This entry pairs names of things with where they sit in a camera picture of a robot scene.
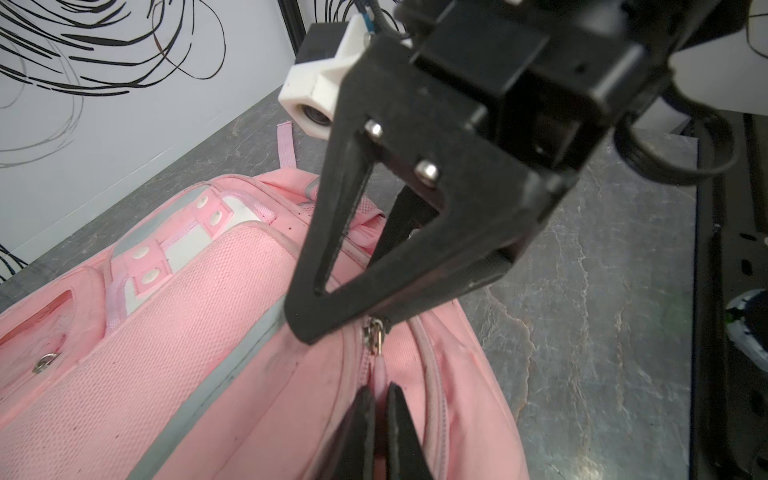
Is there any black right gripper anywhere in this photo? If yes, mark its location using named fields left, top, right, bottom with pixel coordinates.
left=395, top=1, right=720, bottom=174

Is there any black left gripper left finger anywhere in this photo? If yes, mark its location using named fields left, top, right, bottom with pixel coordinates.
left=317, top=386, right=376, bottom=480

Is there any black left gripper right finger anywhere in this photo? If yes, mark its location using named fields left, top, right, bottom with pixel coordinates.
left=386, top=383, right=433, bottom=480

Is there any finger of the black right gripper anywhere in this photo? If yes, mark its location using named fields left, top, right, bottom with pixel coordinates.
left=284, top=38, right=576, bottom=344
left=369, top=186, right=438, bottom=265

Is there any pink student backpack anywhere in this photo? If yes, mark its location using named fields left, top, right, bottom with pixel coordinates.
left=1, top=122, right=528, bottom=479

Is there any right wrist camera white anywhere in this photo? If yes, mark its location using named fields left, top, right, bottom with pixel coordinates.
left=278, top=13, right=371, bottom=140

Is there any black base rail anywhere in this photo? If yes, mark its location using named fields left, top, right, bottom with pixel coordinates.
left=690, top=111, right=767, bottom=479

